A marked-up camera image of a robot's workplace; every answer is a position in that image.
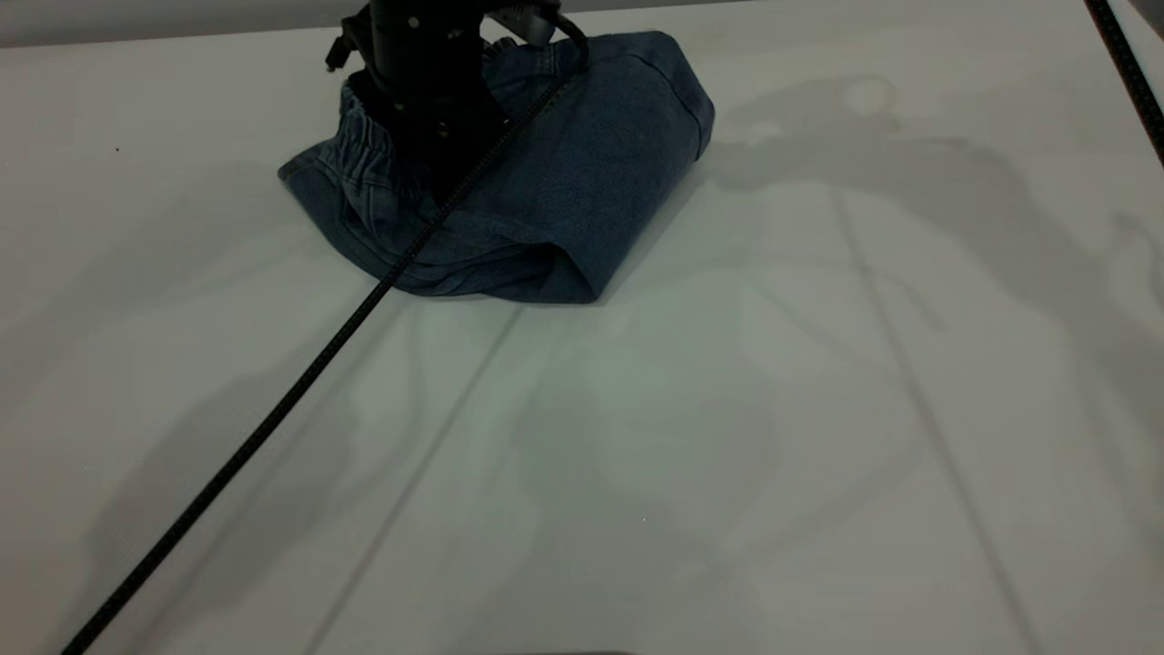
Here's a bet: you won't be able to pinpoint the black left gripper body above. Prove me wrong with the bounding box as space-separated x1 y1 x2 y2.
346 65 512 187

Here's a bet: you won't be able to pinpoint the blue denim jeans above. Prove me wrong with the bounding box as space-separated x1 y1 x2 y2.
277 30 717 306

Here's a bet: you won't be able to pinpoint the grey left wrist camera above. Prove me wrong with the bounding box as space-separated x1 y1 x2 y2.
487 3 557 45

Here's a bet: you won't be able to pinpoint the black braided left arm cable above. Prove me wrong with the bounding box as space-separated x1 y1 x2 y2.
62 14 590 655

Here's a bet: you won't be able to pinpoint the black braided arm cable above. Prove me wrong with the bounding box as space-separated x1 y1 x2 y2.
1085 0 1164 169
62 14 590 655

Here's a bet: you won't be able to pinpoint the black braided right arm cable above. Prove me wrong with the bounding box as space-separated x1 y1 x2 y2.
1085 0 1164 169

